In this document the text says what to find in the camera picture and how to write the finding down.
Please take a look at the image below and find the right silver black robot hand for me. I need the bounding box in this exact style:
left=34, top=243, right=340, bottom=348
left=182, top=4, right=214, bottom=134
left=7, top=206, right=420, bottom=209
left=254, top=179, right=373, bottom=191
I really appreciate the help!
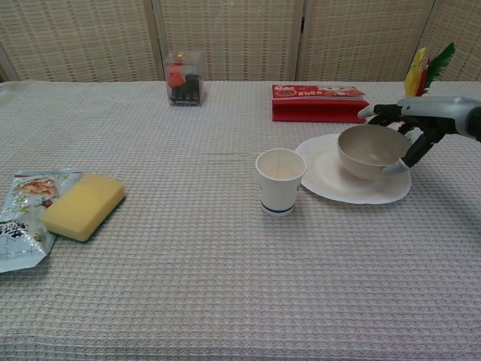
left=357, top=96, right=481, bottom=177

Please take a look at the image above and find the beige bowl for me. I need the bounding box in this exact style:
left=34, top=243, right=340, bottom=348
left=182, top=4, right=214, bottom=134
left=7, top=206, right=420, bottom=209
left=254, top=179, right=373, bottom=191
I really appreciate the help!
left=337, top=124, right=412, bottom=180

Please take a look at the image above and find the white paper cup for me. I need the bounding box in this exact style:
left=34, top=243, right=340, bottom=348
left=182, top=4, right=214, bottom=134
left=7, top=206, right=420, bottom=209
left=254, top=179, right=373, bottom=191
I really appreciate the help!
left=256, top=148, right=307, bottom=217

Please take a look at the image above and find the white round plate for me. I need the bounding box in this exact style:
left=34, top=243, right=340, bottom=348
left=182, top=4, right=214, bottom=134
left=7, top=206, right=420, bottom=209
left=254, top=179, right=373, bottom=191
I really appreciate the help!
left=294, top=133, right=413, bottom=205

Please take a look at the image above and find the colourful feather shuttlecock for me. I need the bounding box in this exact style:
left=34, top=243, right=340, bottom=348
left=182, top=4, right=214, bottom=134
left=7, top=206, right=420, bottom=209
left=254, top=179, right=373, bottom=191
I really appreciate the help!
left=404, top=42, right=455, bottom=99

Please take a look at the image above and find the red gift box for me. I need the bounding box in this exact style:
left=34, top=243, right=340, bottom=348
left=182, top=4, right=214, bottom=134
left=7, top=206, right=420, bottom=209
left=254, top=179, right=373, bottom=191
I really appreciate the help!
left=271, top=84, right=370, bottom=123

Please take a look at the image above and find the bamboo folding screen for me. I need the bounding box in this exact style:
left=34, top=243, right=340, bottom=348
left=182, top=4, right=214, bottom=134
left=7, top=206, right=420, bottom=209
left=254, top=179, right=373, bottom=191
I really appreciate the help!
left=0, top=0, right=481, bottom=83

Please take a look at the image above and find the clear plastic toy box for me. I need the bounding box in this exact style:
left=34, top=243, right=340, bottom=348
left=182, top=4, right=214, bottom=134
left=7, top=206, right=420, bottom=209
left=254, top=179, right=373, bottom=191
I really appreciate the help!
left=164, top=50, right=206, bottom=108

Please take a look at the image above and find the beige woven tablecloth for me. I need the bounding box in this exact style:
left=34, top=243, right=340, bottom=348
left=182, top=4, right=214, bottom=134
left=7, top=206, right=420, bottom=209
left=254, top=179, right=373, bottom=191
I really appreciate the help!
left=0, top=79, right=481, bottom=361

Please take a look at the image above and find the yellow sponge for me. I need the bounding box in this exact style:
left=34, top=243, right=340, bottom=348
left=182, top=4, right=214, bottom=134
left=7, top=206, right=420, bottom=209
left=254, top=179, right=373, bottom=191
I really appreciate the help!
left=40, top=173, right=126, bottom=242

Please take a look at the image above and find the silver snack bag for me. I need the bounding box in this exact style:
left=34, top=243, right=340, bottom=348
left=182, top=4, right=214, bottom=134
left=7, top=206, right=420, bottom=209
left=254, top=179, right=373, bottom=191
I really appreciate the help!
left=0, top=168, right=82, bottom=274

